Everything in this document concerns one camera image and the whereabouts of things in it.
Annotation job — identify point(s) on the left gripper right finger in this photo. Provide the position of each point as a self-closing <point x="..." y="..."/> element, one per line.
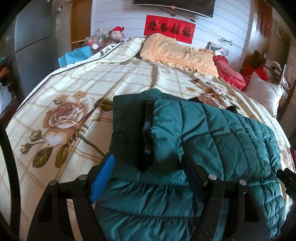
<point x="230" y="210"/>

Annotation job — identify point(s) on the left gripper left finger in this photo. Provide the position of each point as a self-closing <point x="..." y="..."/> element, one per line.
<point x="51" y="219"/>

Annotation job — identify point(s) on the dark green puffer jacket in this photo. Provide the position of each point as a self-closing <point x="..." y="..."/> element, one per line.
<point x="148" y="196"/>

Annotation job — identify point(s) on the white square pillow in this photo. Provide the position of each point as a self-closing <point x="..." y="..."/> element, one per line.
<point x="267" y="94"/>

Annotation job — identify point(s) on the floral cream bed quilt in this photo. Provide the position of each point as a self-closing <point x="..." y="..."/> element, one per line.
<point x="64" y="127"/>

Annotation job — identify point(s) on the red heart cushion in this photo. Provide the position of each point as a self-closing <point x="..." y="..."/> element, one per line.
<point x="228" y="74"/>

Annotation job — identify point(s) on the dark wooden side cabinet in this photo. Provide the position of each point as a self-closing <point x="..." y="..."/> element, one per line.
<point x="10" y="110"/>

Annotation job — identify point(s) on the white plastic bag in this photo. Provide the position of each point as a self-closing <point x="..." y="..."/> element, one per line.
<point x="5" y="98"/>

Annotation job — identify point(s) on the blue paper bag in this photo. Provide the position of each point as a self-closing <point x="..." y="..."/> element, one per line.
<point x="74" y="56"/>

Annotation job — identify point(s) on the grey refrigerator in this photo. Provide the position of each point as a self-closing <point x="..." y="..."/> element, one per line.
<point x="42" y="35"/>

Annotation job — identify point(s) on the peach frilled pillow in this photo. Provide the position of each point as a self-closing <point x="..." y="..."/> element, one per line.
<point x="162" y="49"/>

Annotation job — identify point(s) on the red Chinese banner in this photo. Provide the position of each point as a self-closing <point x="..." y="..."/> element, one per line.
<point x="182" y="31"/>

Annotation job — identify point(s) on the plush pig toy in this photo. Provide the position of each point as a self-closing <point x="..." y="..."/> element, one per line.
<point x="116" y="34"/>

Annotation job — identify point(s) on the wall mounted television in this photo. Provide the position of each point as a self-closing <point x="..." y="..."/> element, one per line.
<point x="198" y="7"/>

